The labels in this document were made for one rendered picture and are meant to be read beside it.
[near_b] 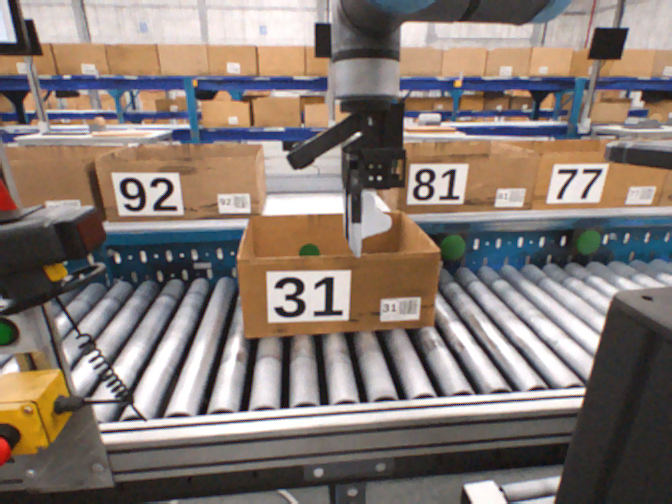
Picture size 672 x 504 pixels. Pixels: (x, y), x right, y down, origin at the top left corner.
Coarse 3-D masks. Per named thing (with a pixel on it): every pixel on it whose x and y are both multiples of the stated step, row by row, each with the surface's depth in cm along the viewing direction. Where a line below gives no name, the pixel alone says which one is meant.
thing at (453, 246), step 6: (444, 240) 109; (450, 240) 109; (456, 240) 109; (462, 240) 109; (444, 246) 109; (450, 246) 109; (456, 246) 109; (462, 246) 110; (444, 252) 110; (450, 252) 110; (456, 252) 110; (462, 252) 111; (444, 258) 111; (450, 258) 111; (456, 258) 111
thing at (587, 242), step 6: (582, 234) 113; (588, 234) 112; (594, 234) 113; (582, 240) 113; (588, 240) 113; (594, 240) 113; (600, 240) 114; (576, 246) 114; (582, 246) 114; (588, 246) 114; (594, 246) 114; (582, 252) 114; (588, 252) 115
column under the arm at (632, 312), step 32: (640, 288) 29; (608, 320) 28; (640, 320) 26; (608, 352) 28; (640, 352) 26; (608, 384) 29; (640, 384) 27; (608, 416) 29; (640, 416) 26; (576, 448) 32; (608, 448) 29; (640, 448) 26; (576, 480) 32; (608, 480) 30; (640, 480) 26
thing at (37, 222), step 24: (0, 216) 41; (24, 216) 41; (48, 216) 40; (72, 216) 41; (96, 216) 44; (0, 240) 39; (24, 240) 40; (48, 240) 40; (72, 240) 40; (96, 240) 43; (0, 264) 40; (24, 264) 41; (48, 264) 41; (24, 288) 43; (48, 288) 44
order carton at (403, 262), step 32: (256, 224) 101; (288, 224) 102; (320, 224) 103; (416, 224) 93; (256, 256) 105; (288, 256) 106; (320, 256) 76; (352, 256) 76; (384, 256) 77; (416, 256) 78; (256, 288) 77; (352, 288) 79; (384, 288) 80; (416, 288) 80; (256, 320) 79; (352, 320) 82; (416, 320) 83
